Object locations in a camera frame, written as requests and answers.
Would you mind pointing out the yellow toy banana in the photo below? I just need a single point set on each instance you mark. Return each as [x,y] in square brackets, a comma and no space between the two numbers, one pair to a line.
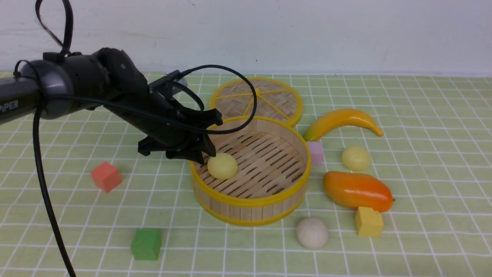
[340,118]

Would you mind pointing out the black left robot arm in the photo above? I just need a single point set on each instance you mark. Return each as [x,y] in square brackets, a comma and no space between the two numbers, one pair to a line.
[75,83]

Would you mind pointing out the green checkered tablecloth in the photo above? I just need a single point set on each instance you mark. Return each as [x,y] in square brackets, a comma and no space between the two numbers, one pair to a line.
[435,156]

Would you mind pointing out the orange toy mango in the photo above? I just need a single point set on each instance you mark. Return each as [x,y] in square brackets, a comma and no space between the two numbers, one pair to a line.
[353,190]

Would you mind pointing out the pink foam cube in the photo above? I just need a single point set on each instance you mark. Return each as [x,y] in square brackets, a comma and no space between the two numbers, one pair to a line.
[317,153]

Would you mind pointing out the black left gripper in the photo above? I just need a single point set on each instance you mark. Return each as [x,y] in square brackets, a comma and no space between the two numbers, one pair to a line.
[132,90]

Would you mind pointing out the green cube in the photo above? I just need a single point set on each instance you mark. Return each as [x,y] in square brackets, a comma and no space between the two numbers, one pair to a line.
[146,244]

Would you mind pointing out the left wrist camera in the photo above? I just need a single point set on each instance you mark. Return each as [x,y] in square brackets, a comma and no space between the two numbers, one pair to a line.
[169,85]

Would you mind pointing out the white bun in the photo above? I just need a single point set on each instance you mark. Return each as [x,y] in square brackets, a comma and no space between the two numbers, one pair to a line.
[312,233]

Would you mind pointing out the bamboo steamer tray yellow rim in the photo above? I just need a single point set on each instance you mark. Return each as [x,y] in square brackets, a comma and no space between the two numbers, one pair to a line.
[274,164]

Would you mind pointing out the yellow bun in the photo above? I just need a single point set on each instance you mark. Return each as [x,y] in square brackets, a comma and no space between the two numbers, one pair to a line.
[356,158]
[223,166]

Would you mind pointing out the yellow cube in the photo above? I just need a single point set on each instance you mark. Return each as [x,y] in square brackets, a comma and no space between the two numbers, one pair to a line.
[368,222]

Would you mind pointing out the red cube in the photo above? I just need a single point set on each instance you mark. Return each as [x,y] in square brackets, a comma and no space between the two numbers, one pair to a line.
[106,177]

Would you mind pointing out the bamboo steamer lid yellow rim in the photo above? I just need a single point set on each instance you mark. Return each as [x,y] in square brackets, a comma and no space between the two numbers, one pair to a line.
[275,99]

